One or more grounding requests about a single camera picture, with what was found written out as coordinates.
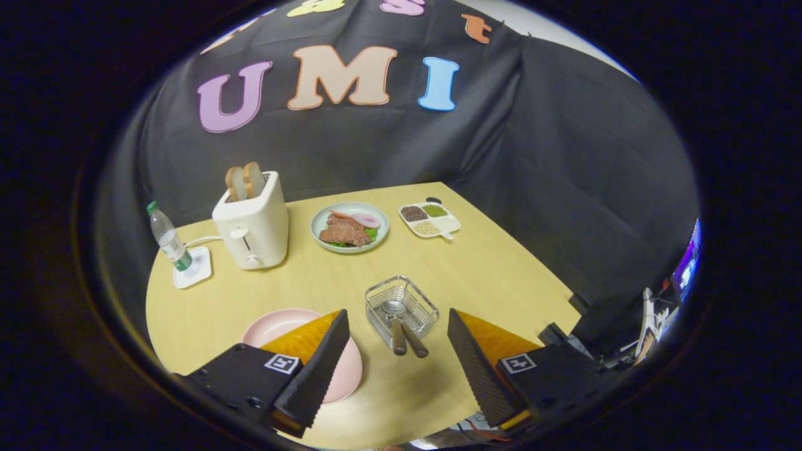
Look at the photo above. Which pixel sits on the green lettuce leaf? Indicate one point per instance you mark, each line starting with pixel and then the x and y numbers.
pixel 373 235

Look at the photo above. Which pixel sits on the pink plate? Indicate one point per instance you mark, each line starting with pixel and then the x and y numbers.
pixel 276 322

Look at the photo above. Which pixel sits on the black backdrop cloth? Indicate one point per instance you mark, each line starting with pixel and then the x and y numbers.
pixel 564 156

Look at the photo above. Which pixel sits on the clear plastic water bottle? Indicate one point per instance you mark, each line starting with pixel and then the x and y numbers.
pixel 170 241

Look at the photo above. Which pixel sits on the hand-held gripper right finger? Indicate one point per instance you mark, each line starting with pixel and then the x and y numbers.
pixel 476 376

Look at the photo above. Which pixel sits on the white toaster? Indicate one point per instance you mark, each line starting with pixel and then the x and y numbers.
pixel 257 225

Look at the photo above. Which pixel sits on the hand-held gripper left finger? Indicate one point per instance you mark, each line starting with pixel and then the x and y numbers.
pixel 316 376

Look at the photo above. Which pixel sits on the white square coaster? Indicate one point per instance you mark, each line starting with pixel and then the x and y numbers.
pixel 202 266

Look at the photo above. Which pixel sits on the brown meat slices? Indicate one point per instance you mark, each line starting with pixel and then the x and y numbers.
pixel 344 235

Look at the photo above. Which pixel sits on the white divided condiment dish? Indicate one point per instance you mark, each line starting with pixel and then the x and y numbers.
pixel 446 222

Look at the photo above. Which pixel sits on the orange carrot slice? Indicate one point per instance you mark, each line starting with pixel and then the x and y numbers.
pixel 339 215

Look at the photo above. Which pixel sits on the computer monitor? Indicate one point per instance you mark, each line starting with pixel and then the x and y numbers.
pixel 687 263

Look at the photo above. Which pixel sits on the light green plate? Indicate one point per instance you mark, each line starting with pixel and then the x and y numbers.
pixel 318 225

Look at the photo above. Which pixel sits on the toast slice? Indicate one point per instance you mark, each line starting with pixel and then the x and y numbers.
pixel 254 180
pixel 235 185

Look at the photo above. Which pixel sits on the pink onion slice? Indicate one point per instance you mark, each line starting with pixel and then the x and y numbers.
pixel 366 220

